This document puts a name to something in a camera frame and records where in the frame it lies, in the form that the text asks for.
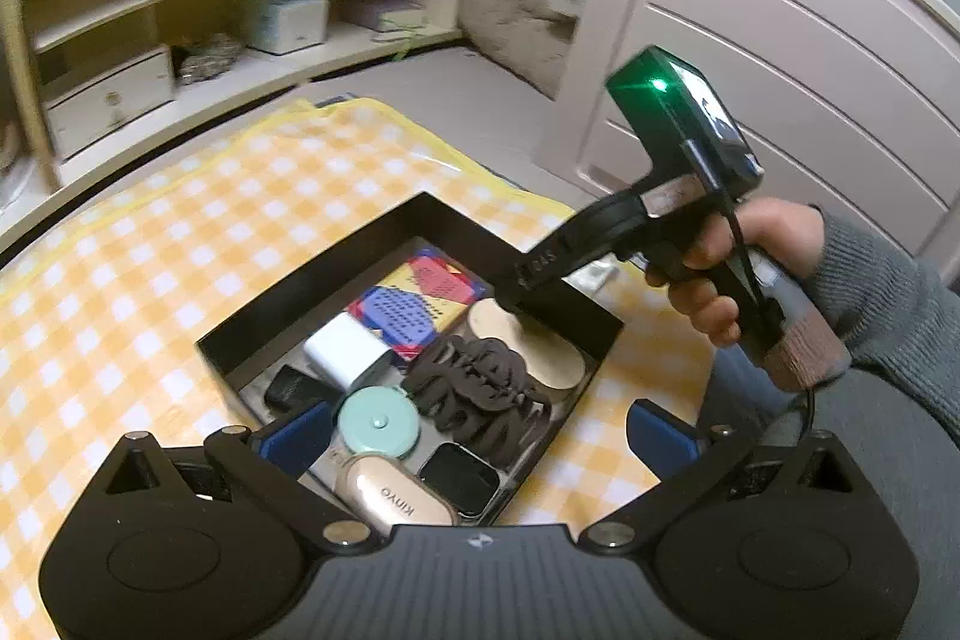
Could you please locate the yellow white checkered mat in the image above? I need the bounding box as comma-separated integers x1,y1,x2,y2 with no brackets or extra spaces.
0,98,710,640

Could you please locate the colourful card box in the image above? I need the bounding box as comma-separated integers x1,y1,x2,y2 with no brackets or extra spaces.
347,248,485,362

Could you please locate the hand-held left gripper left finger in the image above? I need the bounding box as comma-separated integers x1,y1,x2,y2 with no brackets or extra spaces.
101,398,380,547

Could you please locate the grey scrunchie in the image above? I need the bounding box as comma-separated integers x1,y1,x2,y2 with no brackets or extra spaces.
174,32,246,88

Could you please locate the oval wooden block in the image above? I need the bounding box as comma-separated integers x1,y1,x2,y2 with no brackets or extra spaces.
466,299,586,391

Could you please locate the white charger plug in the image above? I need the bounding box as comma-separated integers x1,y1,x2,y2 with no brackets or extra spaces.
303,314,392,391

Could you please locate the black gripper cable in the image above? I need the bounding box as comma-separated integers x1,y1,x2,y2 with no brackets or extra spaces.
681,141,820,440

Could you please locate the white mini drawer cabinet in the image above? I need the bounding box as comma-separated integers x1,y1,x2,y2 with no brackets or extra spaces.
19,0,179,163

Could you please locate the white panelled door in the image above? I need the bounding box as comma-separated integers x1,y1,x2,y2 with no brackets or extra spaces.
538,0,960,289

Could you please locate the black cardboard box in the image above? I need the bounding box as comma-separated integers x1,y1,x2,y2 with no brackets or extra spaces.
196,192,626,528

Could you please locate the person's leg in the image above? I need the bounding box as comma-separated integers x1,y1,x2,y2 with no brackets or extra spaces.
694,355,960,640

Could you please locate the black smartwatch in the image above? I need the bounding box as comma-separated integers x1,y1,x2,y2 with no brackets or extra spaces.
416,441,502,522

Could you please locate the beige plush blanket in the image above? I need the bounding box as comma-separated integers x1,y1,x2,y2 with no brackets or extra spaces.
457,0,580,101

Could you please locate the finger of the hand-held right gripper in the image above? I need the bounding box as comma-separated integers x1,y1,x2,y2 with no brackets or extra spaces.
491,233,595,342

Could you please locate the wooden shelf unit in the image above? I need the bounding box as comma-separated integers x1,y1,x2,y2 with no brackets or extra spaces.
0,0,578,259

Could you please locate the mint round tape measure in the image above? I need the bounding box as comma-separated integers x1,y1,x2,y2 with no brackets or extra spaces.
337,385,423,459

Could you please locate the black charger plug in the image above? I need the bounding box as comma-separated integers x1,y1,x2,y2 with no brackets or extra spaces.
264,364,342,417

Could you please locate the pale blue tissue box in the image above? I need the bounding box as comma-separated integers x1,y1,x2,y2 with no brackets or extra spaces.
241,0,332,56

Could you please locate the beige earbuds case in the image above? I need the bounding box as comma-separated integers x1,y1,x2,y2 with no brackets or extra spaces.
334,452,461,528

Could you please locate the person's right hand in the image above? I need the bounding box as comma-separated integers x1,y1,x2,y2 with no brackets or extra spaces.
645,200,827,348

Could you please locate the brown hair claw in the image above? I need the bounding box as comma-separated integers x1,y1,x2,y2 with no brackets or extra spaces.
405,335,554,470

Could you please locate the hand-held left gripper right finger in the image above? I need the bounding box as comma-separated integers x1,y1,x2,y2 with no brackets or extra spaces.
581,398,857,547

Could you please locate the small cream book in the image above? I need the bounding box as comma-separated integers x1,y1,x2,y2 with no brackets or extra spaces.
375,8,430,62

